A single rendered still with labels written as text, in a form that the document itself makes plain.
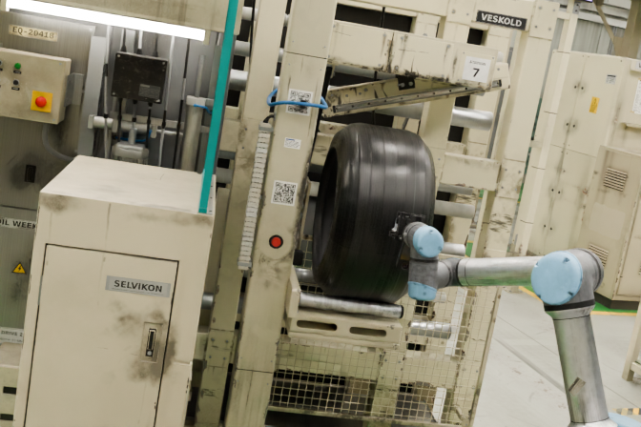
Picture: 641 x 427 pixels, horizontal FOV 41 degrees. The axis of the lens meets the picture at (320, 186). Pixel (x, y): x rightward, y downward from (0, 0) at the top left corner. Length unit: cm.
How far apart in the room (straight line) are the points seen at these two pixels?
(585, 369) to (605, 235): 531
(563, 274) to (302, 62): 109
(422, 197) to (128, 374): 101
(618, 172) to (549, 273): 528
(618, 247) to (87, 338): 562
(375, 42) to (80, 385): 150
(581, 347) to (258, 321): 115
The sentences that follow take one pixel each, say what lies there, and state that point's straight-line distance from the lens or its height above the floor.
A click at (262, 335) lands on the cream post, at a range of 282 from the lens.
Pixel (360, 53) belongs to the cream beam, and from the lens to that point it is 293.
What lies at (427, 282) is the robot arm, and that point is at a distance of 224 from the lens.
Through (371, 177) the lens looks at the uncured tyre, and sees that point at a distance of 255.
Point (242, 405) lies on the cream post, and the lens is 291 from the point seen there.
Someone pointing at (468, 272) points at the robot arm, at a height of 118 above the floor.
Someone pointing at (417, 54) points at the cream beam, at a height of 171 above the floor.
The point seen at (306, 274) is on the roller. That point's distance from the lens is 298.
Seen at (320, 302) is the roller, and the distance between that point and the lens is 271.
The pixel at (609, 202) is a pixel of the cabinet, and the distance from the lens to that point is 732.
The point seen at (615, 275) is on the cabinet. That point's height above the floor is 28.
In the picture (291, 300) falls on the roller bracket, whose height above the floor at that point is 91.
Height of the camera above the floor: 171
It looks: 10 degrees down
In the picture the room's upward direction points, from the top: 10 degrees clockwise
